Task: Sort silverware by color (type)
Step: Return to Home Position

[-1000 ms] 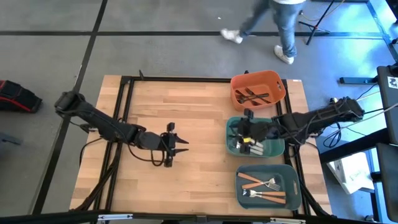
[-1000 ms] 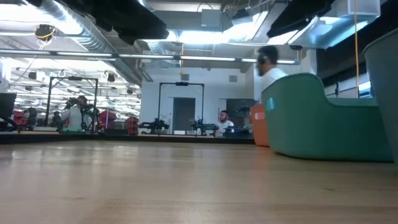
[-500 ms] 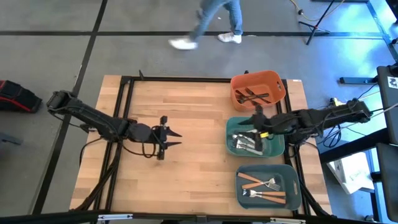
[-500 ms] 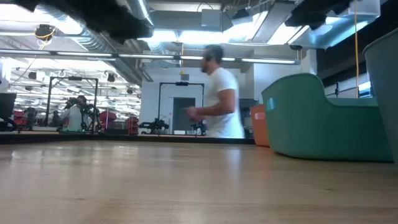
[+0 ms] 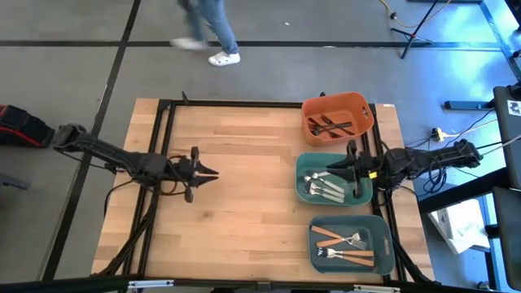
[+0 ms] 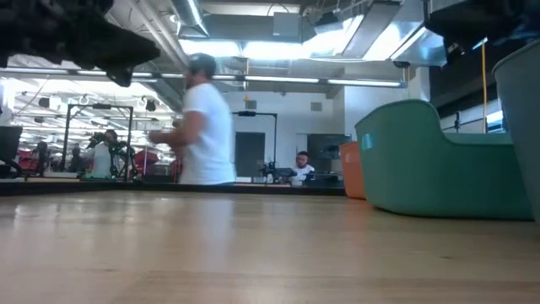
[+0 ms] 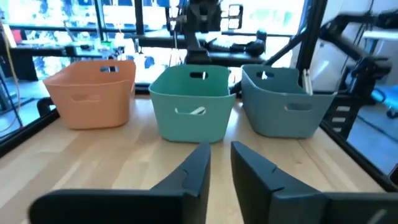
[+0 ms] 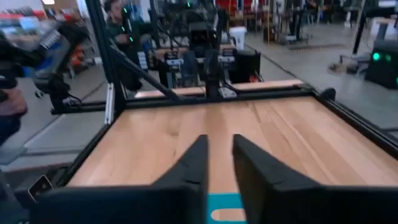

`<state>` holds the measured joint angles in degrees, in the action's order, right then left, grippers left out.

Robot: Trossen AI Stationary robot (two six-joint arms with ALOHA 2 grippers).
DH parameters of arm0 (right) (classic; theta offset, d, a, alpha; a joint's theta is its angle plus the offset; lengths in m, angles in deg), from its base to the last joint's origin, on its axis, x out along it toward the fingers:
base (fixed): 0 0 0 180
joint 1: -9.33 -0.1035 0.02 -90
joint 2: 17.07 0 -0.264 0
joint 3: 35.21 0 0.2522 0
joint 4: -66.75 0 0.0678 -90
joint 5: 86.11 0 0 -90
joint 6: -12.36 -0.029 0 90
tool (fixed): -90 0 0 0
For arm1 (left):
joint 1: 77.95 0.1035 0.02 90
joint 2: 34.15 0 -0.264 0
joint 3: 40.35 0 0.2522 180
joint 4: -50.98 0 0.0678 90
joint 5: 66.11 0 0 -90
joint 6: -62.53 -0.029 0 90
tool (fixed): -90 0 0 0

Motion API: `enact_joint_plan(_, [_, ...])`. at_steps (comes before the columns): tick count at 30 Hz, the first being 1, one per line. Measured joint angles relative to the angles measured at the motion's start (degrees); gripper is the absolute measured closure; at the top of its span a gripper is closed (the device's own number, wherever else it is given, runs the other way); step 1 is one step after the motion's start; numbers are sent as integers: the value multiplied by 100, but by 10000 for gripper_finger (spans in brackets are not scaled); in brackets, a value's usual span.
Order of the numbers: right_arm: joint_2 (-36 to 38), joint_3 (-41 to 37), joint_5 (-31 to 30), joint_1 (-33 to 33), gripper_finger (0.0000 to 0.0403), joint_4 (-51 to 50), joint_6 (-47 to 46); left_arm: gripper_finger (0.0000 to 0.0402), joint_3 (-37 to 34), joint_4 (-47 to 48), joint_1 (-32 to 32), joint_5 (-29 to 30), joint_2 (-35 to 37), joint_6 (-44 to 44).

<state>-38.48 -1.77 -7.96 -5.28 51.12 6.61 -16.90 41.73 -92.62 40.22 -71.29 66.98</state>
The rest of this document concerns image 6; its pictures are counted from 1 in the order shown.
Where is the black office chair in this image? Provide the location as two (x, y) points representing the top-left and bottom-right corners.
(0, 125), (24, 179)

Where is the grey box unit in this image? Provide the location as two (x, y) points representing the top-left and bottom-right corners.
(272, 11), (303, 43)

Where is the black gantry frame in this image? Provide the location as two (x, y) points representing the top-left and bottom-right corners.
(62, 102), (135, 181)
(230, 110), (278, 182)

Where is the blue-grey plastic bin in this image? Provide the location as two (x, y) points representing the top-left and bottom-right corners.
(492, 40), (540, 223)

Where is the green plastic bin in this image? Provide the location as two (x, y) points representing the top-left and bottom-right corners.
(354, 99), (533, 221)

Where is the dark grey door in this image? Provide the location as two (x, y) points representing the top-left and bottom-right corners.
(235, 132), (267, 178)

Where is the orange plastic bin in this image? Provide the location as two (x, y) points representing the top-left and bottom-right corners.
(338, 141), (367, 200)

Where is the silver air duct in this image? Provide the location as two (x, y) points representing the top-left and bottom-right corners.
(390, 0), (448, 68)

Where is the dark shelving rack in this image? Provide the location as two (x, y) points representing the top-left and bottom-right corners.
(305, 133), (352, 187)

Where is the round silver duct pipe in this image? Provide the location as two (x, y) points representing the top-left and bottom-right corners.
(168, 0), (210, 39)

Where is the person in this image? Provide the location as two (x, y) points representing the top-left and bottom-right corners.
(147, 52), (237, 187)
(90, 128), (120, 179)
(289, 150), (316, 186)

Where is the long light strip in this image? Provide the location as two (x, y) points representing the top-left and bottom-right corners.
(0, 66), (408, 89)

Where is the black table frame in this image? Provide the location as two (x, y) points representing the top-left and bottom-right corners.
(0, 180), (348, 198)

